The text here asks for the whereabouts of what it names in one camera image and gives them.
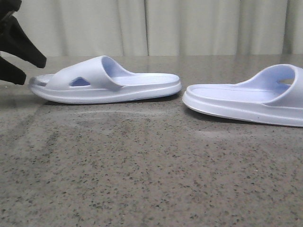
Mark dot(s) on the light blue slipper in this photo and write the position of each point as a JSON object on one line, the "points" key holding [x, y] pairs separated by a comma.
{"points": [[273, 96], [102, 80]]}

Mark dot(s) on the black image-left gripper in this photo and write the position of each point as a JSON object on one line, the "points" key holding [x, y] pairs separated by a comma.
{"points": [[13, 40]]}

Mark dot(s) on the beige background curtain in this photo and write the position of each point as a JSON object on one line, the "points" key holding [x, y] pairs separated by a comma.
{"points": [[163, 27]]}

